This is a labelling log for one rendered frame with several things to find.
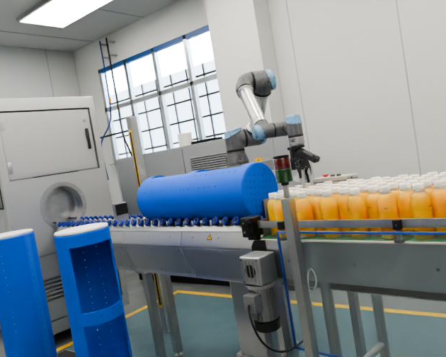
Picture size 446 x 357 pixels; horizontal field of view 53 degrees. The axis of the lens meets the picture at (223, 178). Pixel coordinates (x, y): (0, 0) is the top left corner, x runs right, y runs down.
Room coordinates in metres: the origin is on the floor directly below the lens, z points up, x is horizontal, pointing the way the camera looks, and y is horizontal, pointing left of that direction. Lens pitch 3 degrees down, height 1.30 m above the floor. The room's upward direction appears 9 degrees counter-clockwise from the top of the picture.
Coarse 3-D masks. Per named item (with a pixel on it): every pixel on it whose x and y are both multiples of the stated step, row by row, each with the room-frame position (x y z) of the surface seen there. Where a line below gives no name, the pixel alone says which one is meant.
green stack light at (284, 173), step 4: (288, 168) 1.65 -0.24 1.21; (276, 172) 1.66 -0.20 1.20; (280, 172) 1.64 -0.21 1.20; (284, 172) 1.64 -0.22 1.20; (288, 172) 1.64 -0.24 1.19; (276, 176) 1.66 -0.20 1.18; (280, 176) 1.65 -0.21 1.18; (284, 176) 1.64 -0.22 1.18; (288, 176) 1.64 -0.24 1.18; (292, 176) 1.66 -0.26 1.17; (276, 180) 1.66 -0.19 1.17; (280, 180) 1.65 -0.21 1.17; (284, 180) 1.64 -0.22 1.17; (288, 180) 1.64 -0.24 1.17; (292, 180) 1.66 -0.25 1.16
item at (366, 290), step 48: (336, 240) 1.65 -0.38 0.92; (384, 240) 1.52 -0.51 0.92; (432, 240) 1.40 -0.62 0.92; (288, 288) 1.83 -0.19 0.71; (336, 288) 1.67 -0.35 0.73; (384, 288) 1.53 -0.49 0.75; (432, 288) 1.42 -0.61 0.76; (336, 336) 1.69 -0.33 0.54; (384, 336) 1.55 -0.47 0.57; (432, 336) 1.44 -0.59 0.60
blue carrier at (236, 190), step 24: (240, 168) 2.22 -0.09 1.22; (264, 168) 2.26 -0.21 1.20; (144, 192) 2.69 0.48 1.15; (168, 192) 2.52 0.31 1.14; (192, 192) 2.38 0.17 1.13; (216, 192) 2.25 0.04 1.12; (240, 192) 2.13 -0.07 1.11; (264, 192) 2.24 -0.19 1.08; (144, 216) 2.76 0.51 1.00; (168, 216) 2.60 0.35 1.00; (192, 216) 2.46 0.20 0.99; (216, 216) 2.34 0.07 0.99; (240, 216) 2.22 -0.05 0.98; (264, 216) 2.22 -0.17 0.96
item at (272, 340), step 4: (272, 332) 2.17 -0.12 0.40; (276, 332) 2.19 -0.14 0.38; (268, 336) 2.18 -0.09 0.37; (272, 336) 2.16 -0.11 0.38; (276, 336) 2.19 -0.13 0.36; (268, 340) 2.18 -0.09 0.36; (272, 340) 2.16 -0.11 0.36; (276, 340) 2.18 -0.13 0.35; (268, 344) 2.18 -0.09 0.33; (272, 344) 2.17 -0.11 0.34; (276, 344) 2.18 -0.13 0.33; (276, 348) 2.18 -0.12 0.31; (268, 352) 2.19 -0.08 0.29; (272, 352) 2.17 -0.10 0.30; (276, 352) 2.17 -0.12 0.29; (268, 356) 2.19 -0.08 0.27; (272, 356) 2.18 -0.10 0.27; (276, 356) 2.17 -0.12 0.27; (280, 356) 2.19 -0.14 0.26
